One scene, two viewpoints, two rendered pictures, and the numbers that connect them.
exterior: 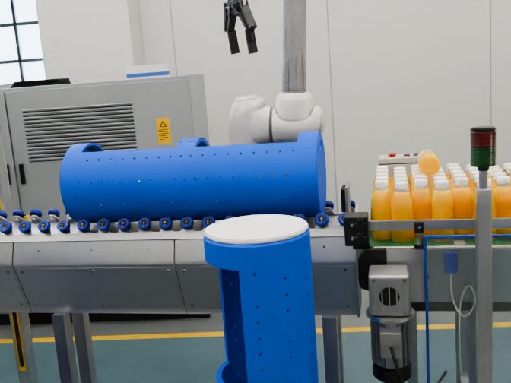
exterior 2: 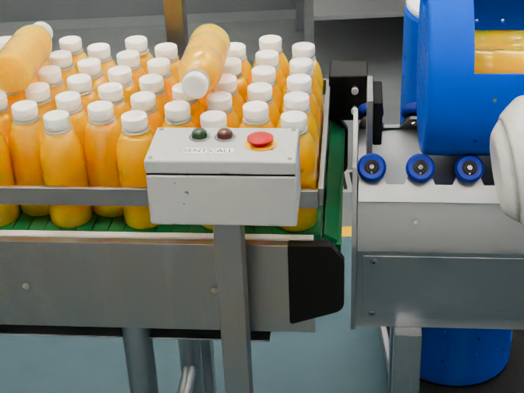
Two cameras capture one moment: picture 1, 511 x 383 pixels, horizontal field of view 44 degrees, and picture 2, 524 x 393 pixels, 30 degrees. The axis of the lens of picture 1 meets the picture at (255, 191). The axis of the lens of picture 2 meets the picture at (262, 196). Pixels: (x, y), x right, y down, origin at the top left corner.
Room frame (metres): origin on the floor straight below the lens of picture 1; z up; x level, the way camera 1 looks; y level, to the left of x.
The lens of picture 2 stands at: (3.48, -0.63, 1.70)
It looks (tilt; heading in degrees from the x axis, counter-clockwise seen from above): 30 degrees down; 174
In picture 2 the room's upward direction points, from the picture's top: 2 degrees counter-clockwise
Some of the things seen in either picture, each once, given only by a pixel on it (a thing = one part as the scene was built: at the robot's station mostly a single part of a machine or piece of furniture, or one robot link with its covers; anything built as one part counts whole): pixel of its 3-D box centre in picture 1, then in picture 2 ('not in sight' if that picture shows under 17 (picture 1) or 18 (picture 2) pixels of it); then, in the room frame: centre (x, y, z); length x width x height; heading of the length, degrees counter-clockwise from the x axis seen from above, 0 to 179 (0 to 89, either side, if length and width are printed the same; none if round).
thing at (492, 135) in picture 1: (483, 138); not in sight; (1.63, -0.59, 1.23); 0.06 x 0.06 x 0.04
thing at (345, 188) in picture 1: (345, 204); (373, 122); (2.06, -0.30, 0.99); 0.10 x 0.02 x 0.12; 168
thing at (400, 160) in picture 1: (407, 169); (225, 175); (2.30, -0.56, 1.05); 0.20 x 0.10 x 0.10; 78
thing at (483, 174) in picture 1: (483, 157); not in sight; (1.63, -0.59, 1.18); 0.06 x 0.06 x 0.16
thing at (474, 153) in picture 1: (483, 156); not in sight; (1.63, -0.59, 1.18); 0.06 x 0.06 x 0.05
